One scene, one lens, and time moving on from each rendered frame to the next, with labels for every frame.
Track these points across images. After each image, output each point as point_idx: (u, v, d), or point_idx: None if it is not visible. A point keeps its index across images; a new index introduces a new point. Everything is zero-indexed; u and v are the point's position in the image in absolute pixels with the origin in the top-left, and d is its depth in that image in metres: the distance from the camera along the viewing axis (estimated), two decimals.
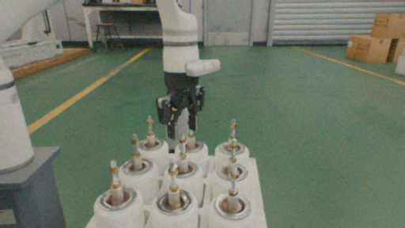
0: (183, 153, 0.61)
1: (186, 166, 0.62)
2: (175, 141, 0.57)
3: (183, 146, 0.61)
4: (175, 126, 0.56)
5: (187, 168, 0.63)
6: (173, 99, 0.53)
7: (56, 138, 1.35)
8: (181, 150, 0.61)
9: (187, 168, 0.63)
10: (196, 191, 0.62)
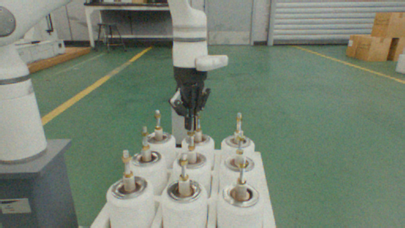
0: (193, 145, 0.64)
1: (190, 158, 0.64)
2: (191, 132, 0.61)
3: (192, 137, 0.63)
4: (191, 118, 0.61)
5: (191, 161, 0.64)
6: (183, 93, 0.55)
7: (62, 134, 1.36)
8: (192, 142, 0.63)
9: (192, 161, 0.64)
10: None
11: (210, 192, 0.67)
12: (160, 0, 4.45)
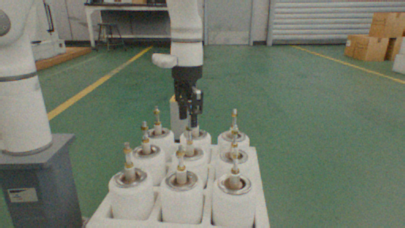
0: (189, 138, 0.68)
1: (186, 148, 0.69)
2: (179, 119, 0.69)
3: (187, 131, 0.67)
4: (181, 108, 0.67)
5: (185, 150, 0.69)
6: (178, 83, 0.66)
7: (64, 132, 1.40)
8: (190, 136, 0.67)
9: (185, 151, 0.69)
10: None
11: None
12: (160, 0, 4.48)
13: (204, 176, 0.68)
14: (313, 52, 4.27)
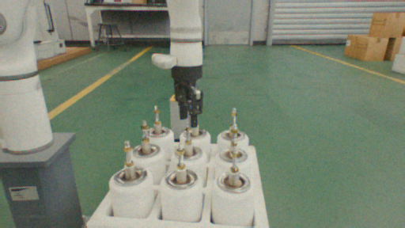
0: (188, 139, 0.68)
1: (191, 150, 0.68)
2: (179, 119, 0.69)
3: (187, 132, 0.68)
4: (181, 108, 0.67)
5: (192, 152, 0.69)
6: (178, 83, 0.66)
7: (64, 131, 1.40)
8: (190, 136, 0.68)
9: (192, 151, 0.69)
10: (202, 172, 0.68)
11: None
12: (160, 0, 4.49)
13: None
14: (313, 52, 4.28)
